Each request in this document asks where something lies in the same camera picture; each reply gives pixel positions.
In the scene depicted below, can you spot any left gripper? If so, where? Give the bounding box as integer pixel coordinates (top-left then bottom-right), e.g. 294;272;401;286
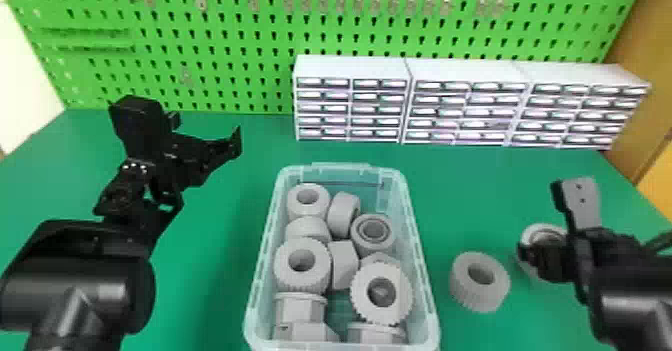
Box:
148;125;244;198

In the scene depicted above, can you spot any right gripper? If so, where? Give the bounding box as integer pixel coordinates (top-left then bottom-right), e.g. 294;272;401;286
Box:
516;227;626;304

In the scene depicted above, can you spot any grey ring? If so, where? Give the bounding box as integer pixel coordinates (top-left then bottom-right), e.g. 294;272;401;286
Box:
285;182;332;222
283;215;334;244
272;236;334;295
349;260;415;327
519;222;570;262
349;212;398;259
448;250;512;314
359;250;403;270

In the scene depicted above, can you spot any clear bin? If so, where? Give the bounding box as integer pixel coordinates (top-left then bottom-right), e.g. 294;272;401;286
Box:
242;161;442;351

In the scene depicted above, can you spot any white drawer cabinet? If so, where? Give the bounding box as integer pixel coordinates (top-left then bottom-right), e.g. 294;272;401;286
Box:
400;57;533;147
291;54;414;144
508;60;653;151

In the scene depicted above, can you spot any white panel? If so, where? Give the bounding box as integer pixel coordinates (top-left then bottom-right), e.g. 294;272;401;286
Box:
0;0;67;158

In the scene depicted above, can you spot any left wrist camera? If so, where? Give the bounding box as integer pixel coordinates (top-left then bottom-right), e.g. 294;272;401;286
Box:
107;94;183;161

